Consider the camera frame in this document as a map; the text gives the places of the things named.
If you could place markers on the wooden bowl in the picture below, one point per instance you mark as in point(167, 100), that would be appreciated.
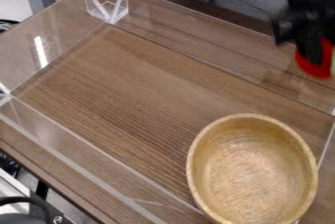
point(251, 171)

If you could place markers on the clear acrylic enclosure wall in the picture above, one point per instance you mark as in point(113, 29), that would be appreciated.
point(105, 100)

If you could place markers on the black clamp with cable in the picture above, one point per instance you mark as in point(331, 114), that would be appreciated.
point(30, 209)

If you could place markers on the red plush strawberry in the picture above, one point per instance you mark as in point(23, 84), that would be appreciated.
point(315, 58)

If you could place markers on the black table leg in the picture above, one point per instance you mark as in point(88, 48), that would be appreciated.
point(42, 190)

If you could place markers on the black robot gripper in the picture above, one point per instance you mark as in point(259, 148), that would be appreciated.
point(303, 15)

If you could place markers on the clear acrylic corner bracket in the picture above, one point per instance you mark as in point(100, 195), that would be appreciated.
point(108, 11)

